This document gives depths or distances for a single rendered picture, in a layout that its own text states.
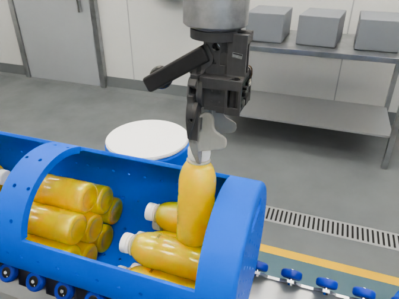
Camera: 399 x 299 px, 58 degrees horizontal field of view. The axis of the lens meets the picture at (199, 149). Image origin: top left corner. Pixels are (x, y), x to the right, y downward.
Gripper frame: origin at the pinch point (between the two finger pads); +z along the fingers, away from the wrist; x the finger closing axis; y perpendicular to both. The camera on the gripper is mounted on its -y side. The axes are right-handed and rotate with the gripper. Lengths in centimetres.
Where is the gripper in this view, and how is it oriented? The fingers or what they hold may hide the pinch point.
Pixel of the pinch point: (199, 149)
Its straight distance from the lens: 61.2
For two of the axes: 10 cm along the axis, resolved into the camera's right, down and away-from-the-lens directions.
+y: 9.4, 1.7, -2.8
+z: -0.1, 8.7, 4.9
